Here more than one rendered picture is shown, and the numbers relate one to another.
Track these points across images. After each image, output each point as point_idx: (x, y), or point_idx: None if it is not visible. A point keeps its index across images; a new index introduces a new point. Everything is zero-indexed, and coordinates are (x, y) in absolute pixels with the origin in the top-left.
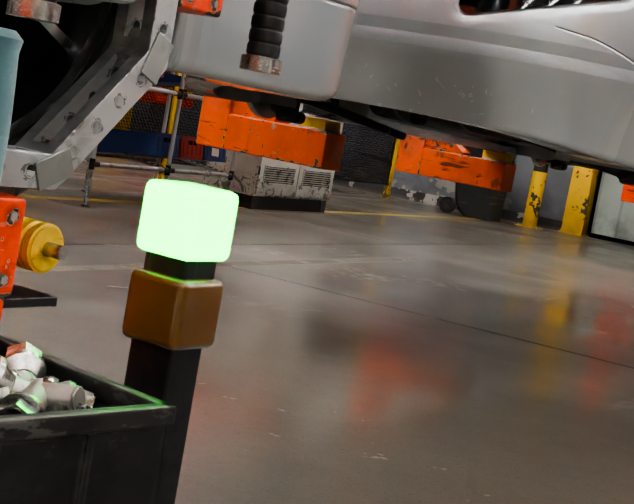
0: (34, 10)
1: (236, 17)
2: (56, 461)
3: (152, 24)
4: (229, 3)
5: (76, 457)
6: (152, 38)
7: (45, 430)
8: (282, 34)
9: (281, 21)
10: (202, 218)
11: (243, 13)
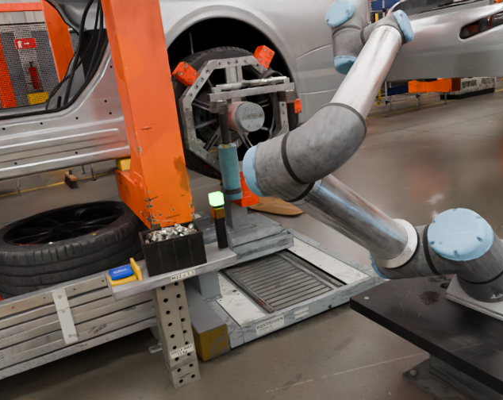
0: (224, 147)
1: (316, 104)
2: (184, 241)
3: (281, 121)
4: (313, 101)
5: (187, 240)
6: (282, 125)
7: (180, 238)
8: (295, 125)
9: (293, 122)
10: (214, 199)
11: (319, 101)
